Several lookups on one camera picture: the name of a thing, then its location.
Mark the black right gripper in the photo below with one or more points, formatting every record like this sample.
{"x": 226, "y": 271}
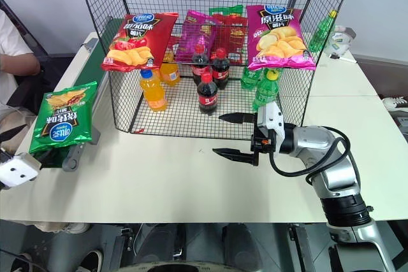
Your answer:
{"x": 263, "y": 145}

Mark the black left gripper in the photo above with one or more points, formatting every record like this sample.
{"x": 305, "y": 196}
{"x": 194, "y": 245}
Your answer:
{"x": 4, "y": 154}

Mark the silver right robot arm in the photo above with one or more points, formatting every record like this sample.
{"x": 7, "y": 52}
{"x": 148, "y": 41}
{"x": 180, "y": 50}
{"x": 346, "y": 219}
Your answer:
{"x": 334, "y": 173}

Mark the person's bare forearm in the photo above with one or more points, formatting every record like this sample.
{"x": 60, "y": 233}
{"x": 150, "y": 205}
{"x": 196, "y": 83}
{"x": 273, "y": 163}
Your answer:
{"x": 19, "y": 65}

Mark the green belt conveyor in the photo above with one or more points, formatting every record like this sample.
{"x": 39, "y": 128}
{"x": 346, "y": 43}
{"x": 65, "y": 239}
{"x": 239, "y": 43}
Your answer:
{"x": 92, "y": 71}

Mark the person's beige trouser leg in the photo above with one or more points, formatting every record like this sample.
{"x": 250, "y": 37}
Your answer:
{"x": 12, "y": 119}

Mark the green potato chips bag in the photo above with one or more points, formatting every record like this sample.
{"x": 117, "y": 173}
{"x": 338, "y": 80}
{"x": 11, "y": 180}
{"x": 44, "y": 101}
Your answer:
{"x": 65, "y": 116}

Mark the cola bottle red cap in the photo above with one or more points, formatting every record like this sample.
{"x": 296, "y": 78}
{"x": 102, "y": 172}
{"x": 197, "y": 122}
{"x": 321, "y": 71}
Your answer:
{"x": 207, "y": 97}
{"x": 220, "y": 73}
{"x": 200, "y": 65}

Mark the green soda bottle yellow cap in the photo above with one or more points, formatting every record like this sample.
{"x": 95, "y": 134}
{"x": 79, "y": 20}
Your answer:
{"x": 250, "y": 79}
{"x": 322, "y": 33}
{"x": 266, "y": 92}

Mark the orange soda bottle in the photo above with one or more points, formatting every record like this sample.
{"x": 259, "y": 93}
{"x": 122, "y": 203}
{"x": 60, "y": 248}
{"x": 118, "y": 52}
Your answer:
{"x": 170, "y": 74}
{"x": 153, "y": 93}

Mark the dark red snack bag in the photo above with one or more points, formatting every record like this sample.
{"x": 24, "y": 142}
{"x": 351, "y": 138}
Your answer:
{"x": 234, "y": 41}

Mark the person's white shirt torso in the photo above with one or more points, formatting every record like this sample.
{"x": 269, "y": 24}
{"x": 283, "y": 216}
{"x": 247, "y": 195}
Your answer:
{"x": 9, "y": 39}

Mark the black chair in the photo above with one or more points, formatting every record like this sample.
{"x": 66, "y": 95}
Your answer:
{"x": 30, "y": 38}

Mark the small purple snack bag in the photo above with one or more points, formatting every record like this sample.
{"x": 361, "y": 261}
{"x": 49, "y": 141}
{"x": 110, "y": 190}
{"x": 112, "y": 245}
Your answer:
{"x": 196, "y": 38}

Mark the large magenta potato chips bag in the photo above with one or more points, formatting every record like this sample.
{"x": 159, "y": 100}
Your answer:
{"x": 279, "y": 38}

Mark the green snack bag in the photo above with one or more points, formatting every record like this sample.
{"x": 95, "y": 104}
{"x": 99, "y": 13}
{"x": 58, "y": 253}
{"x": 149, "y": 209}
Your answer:
{"x": 224, "y": 10}

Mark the white marker pen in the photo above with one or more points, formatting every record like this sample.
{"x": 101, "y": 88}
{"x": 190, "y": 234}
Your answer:
{"x": 342, "y": 58}

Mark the black shoe white sole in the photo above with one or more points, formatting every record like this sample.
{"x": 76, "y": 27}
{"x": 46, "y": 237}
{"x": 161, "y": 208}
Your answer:
{"x": 90, "y": 260}

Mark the red potato chips bag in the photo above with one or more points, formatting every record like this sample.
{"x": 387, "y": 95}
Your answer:
{"x": 137, "y": 42}

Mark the clear plastic tape roll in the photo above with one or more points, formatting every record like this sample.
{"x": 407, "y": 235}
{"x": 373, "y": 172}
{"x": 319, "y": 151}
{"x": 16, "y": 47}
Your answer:
{"x": 339, "y": 41}

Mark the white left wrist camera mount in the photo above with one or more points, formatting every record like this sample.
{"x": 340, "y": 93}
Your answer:
{"x": 17, "y": 170}

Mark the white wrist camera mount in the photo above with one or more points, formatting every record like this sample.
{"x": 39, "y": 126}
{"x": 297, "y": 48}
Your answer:
{"x": 274, "y": 122}
{"x": 17, "y": 170}

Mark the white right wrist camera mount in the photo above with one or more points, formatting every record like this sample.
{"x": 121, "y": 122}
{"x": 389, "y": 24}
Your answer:
{"x": 274, "y": 122}

